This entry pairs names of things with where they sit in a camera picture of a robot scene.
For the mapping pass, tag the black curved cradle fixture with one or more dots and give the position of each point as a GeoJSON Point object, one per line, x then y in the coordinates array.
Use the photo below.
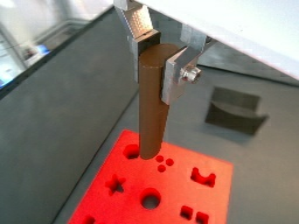
{"type": "Point", "coordinates": [234, 111]}

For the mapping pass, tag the red shape-hole block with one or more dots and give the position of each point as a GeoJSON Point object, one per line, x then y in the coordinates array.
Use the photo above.
{"type": "Point", "coordinates": [178, 188]}

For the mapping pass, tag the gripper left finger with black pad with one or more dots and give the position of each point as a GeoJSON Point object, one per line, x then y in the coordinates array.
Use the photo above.
{"type": "Point", "coordinates": [141, 35]}

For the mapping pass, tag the brown oval cylinder peg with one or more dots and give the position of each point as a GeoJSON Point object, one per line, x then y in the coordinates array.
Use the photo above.
{"type": "Point", "coordinates": [152, 108]}

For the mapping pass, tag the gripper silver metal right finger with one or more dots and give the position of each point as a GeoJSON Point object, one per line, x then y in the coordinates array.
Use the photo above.
{"type": "Point", "coordinates": [180, 68]}

